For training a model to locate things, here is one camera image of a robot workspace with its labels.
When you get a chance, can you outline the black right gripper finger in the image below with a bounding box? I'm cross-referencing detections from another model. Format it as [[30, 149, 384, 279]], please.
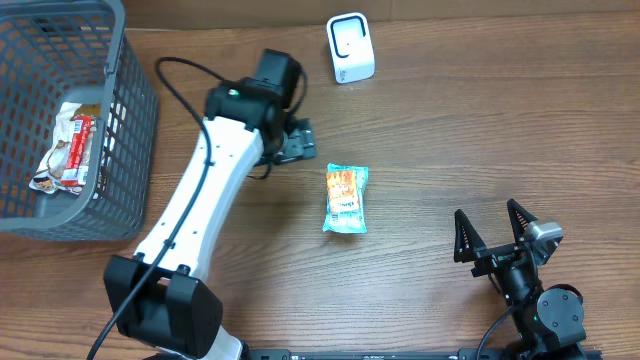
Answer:
[[454, 209, 486, 263], [506, 199, 538, 242]]

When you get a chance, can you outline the teal orange snack packet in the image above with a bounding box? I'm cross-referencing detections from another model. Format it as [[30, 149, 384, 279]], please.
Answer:
[[322, 163, 369, 234]]

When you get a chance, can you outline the red white snack bar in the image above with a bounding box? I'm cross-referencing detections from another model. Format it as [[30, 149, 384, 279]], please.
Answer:
[[60, 115, 94, 188]]

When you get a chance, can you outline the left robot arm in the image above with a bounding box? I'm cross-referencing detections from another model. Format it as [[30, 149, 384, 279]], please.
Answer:
[[88, 49, 317, 359]]

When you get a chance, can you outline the white barcode scanner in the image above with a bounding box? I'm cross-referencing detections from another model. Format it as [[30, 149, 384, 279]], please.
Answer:
[[326, 12, 376, 84]]

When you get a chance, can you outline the white brown snack wrapper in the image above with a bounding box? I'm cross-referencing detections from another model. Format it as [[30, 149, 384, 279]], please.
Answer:
[[29, 102, 101, 195]]

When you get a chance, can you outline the grey plastic mesh basket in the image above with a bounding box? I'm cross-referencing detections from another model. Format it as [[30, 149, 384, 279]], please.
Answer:
[[1, 1, 158, 241]]

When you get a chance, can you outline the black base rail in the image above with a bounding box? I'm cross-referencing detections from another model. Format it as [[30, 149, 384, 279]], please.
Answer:
[[244, 348, 604, 360]]

